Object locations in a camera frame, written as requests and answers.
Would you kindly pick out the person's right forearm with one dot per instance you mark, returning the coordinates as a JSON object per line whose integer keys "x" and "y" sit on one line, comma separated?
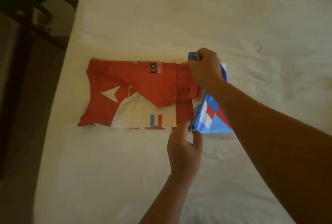
{"x": 280, "y": 143}

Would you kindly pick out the person's left forearm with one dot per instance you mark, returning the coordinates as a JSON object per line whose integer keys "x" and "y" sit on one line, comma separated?
{"x": 166, "y": 203}

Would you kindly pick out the person's right hand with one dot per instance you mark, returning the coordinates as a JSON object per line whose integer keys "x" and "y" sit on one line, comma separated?
{"x": 206, "y": 70}

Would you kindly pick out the red blue white jersey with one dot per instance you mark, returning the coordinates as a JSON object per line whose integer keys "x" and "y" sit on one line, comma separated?
{"x": 140, "y": 84}

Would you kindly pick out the white bed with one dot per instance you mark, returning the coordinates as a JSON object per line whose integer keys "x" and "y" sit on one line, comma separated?
{"x": 181, "y": 3}

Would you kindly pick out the person's left hand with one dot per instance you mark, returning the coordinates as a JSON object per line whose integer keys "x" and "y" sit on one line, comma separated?
{"x": 184, "y": 154}

